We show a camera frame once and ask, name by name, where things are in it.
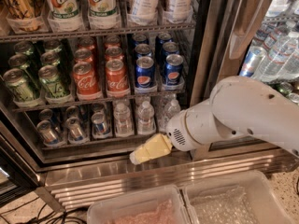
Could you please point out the second row left Pepsi can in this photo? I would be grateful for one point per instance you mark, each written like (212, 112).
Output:
(142, 50)

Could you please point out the front left Red Bull can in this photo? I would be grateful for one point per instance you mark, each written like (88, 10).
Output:
(48, 133)

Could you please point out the front right Pepsi can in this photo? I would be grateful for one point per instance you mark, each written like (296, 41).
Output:
(173, 69)

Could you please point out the right 7UP bottle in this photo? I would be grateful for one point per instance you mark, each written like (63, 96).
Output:
(102, 8)

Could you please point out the left 7UP bottle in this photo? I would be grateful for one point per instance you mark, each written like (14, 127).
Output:
(63, 9)

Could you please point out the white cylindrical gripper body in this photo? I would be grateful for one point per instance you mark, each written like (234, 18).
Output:
(177, 131)

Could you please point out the right water bottle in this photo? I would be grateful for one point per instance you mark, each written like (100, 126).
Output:
(170, 110)

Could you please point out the second row right Coca-Cola can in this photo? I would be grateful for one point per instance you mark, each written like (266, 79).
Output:
(114, 53)

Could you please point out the front right Red Bull can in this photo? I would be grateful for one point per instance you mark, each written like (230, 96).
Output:
(100, 125)

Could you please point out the red bull can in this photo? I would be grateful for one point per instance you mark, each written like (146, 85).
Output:
(48, 133)
(75, 129)
(100, 125)

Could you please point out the water bottle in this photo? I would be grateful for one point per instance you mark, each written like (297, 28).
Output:
(123, 119)
(145, 118)
(170, 110)

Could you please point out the front left green can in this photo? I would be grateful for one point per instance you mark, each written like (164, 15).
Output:
(20, 85)

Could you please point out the middle water bottle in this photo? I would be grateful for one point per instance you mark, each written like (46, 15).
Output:
(145, 118)

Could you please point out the clear plastic bin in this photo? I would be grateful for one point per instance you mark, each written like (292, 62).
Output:
(240, 198)
(163, 205)

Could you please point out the second row pepsi can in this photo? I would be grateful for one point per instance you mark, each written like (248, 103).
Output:
(167, 49)
(142, 50)

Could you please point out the green can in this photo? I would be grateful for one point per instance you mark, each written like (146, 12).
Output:
(20, 85)
(52, 81)

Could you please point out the left clear plastic bin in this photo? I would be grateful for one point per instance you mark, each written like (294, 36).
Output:
(163, 205)

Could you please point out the second row coca-cola can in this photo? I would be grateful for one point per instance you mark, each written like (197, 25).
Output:
(84, 55)
(114, 53)

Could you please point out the front right green can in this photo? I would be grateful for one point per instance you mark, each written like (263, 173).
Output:
(52, 81)

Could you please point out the second row right Pepsi can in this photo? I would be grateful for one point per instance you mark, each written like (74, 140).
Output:
(167, 49)

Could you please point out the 7up bottle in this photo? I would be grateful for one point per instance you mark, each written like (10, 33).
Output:
(63, 9)
(102, 8)

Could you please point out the second row left Coca-Cola can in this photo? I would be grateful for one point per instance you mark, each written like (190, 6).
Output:
(84, 55)

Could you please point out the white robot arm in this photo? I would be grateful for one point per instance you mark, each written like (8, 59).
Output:
(237, 107)

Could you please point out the front middle Red Bull can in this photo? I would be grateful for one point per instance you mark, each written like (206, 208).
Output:
(75, 129)

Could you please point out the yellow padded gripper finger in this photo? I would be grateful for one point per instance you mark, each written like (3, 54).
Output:
(157, 146)

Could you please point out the left water bottle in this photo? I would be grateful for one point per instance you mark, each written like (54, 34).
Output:
(123, 119)

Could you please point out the front left Pepsi can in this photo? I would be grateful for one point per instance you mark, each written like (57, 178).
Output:
(144, 72)

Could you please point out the glass fridge door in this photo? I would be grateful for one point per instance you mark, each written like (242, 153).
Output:
(230, 26)

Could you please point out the right clear plastic bin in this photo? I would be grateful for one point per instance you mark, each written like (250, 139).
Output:
(240, 198)

